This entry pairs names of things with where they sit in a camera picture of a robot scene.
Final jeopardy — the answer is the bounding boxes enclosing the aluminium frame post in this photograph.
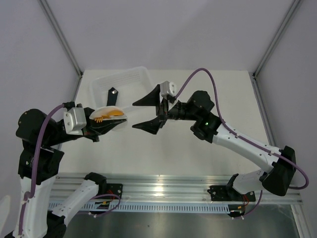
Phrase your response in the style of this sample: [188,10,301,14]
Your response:
[37,0,83,77]
[253,0,304,79]

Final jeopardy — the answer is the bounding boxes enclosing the large white plastic basket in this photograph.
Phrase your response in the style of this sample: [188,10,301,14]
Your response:
[89,66,155,113]

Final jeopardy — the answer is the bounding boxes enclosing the left aluminium frame post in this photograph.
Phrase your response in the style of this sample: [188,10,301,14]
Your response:
[37,0,83,77]

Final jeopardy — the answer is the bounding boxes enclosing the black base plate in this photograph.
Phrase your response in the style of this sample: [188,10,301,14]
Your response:
[207,185,256,202]
[106,183,123,198]

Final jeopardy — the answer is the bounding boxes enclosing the black strap with buckle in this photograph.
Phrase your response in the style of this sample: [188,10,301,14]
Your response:
[106,86,119,107]

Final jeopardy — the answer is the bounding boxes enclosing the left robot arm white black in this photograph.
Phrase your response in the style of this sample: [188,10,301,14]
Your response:
[8,102,127,238]

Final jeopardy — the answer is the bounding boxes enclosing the aluminium front rail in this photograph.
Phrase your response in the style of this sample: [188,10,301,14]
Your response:
[50,173,303,205]

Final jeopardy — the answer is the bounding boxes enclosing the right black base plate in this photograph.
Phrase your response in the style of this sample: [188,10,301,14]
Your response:
[207,185,256,202]

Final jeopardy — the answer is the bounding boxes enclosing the orange plastic spoon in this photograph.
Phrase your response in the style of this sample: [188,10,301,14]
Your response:
[103,110,124,119]

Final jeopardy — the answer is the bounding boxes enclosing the right aluminium frame post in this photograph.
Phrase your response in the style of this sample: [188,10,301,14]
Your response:
[253,0,304,79]

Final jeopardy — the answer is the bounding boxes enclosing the aluminium rail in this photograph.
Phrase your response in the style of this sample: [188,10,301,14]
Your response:
[56,74,84,154]
[250,73,285,149]
[50,173,303,205]

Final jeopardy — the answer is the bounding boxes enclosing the right side aluminium rail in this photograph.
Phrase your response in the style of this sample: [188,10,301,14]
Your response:
[250,73,285,149]

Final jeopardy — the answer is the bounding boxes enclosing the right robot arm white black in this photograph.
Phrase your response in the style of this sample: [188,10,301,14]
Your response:
[132,85,296,200]

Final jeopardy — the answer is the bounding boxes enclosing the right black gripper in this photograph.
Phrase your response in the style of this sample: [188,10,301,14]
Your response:
[132,85,199,135]

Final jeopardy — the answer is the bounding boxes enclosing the left side aluminium rail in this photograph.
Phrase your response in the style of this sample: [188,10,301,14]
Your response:
[56,74,84,154]

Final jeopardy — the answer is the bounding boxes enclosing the white slotted cable duct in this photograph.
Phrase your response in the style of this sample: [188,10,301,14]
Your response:
[80,201,230,214]

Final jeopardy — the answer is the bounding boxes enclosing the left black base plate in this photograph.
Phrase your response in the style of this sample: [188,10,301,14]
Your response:
[106,183,123,198]

